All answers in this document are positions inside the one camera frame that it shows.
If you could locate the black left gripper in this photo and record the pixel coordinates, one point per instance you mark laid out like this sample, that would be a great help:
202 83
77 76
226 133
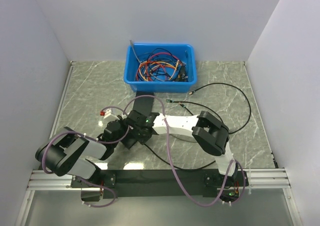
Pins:
128 124

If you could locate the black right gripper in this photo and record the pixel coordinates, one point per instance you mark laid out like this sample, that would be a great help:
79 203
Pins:
143 139

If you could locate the black network switch box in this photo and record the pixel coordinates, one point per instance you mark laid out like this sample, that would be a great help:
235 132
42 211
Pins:
129 140

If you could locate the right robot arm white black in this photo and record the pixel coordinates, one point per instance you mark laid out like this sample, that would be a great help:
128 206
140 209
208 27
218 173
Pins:
210 133

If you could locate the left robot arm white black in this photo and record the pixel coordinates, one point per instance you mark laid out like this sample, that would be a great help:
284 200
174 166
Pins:
67 152

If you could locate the black flat box far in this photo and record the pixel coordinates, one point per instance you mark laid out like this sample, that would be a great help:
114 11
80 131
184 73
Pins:
143 105

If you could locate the blue plastic bin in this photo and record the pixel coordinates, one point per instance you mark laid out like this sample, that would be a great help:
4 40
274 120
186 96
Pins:
158 67

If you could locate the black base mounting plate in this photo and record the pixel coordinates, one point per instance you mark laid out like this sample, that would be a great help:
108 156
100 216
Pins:
157 183

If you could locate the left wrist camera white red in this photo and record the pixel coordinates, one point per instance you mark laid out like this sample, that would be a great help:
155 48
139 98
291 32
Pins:
108 115

